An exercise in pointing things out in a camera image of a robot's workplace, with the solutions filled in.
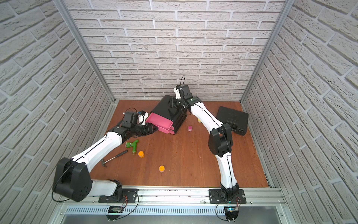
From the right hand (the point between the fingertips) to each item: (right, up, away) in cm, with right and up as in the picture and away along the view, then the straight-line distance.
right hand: (173, 102), depth 92 cm
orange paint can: (-20, -33, -5) cm, 39 cm away
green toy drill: (-27, -28, 0) cm, 39 cm away
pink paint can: (+12, -18, +8) cm, 23 cm away
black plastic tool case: (+47, -12, +8) cm, 50 cm away
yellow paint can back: (+19, -13, +14) cm, 27 cm away
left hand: (-8, -15, -9) cm, 20 cm away
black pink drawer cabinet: (-3, -11, -4) cm, 12 cm away
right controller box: (+32, -59, -21) cm, 71 cm away
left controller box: (-29, -59, -21) cm, 69 cm away
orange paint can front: (-6, -40, -11) cm, 42 cm away
